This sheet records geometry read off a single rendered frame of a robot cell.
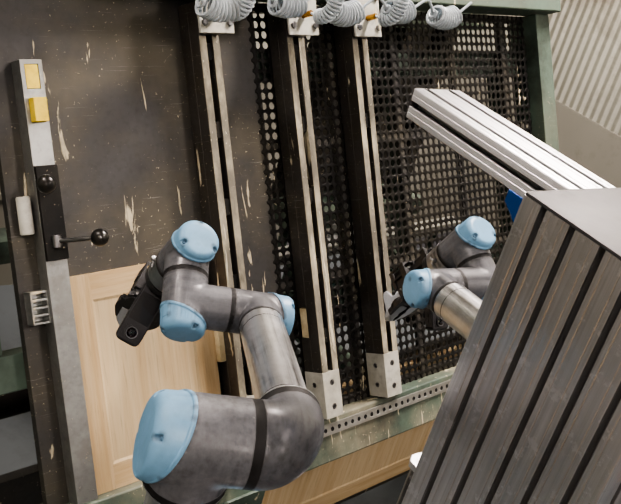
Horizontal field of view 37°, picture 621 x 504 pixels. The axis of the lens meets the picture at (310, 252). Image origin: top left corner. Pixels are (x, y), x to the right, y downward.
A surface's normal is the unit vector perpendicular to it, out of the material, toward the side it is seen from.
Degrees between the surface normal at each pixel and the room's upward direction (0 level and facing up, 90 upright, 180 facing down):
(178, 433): 43
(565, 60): 90
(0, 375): 60
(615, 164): 90
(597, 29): 90
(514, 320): 90
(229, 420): 25
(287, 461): 69
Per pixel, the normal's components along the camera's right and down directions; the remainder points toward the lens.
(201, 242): 0.48, -0.45
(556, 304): -0.82, 0.07
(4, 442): 0.25, -0.86
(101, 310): 0.68, 0.00
